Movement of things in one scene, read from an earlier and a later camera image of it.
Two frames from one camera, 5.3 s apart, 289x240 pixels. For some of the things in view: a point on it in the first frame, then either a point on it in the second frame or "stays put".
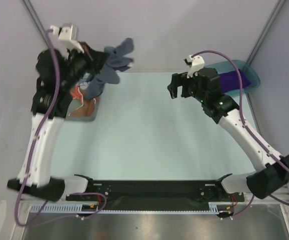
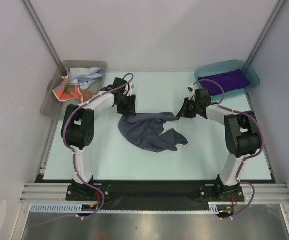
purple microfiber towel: [230, 81] stays put
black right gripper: [184, 85] to [187, 108]
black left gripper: [96, 58] to [130, 108]
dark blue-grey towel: [116, 61] to [145, 130]
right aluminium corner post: [265, 29] stays put
